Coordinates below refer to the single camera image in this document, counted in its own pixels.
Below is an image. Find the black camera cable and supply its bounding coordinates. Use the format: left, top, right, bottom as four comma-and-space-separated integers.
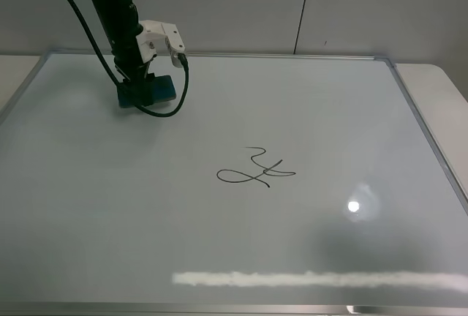
60, 0, 190, 118

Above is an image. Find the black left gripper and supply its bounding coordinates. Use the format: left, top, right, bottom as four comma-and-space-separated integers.
111, 43, 155, 106

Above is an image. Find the white whiteboard with aluminium frame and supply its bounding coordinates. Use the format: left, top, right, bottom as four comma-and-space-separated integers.
1, 53, 467, 315

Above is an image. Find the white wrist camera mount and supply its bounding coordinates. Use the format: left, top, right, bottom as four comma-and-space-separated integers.
136, 20, 186, 68

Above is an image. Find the teal whiteboard eraser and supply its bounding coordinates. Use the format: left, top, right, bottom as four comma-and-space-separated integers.
119, 75, 176, 108

